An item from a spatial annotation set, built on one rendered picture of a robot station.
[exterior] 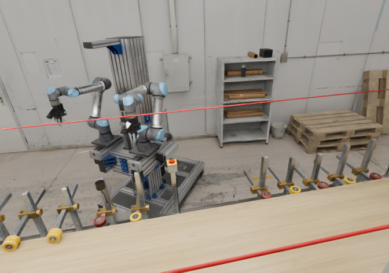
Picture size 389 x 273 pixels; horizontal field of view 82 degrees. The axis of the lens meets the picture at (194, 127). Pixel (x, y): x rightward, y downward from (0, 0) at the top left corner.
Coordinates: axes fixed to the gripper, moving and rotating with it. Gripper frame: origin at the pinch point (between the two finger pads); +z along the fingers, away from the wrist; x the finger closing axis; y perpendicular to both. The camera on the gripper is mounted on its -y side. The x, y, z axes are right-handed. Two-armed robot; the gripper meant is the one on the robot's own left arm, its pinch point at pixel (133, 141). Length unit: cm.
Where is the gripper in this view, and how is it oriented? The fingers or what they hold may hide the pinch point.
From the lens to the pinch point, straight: 181.0
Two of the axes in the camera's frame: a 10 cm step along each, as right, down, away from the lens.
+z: 0.4, 9.0, 4.3
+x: -9.1, -1.5, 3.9
